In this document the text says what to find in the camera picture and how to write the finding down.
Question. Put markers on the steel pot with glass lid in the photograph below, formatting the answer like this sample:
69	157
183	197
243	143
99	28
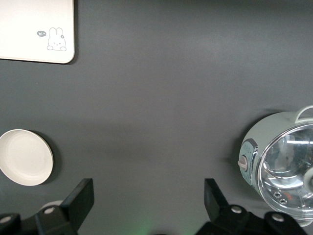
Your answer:
259	129

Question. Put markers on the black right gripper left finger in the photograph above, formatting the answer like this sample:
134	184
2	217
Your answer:
78	200

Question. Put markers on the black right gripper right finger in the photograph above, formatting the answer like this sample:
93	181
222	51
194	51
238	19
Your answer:
215	203

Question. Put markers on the round cream plate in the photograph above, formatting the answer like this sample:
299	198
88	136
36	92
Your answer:
24	156

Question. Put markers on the white steamed bun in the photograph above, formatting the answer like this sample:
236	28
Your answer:
55	203

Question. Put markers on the cream rabbit print tray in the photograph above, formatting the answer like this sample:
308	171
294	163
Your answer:
29	29

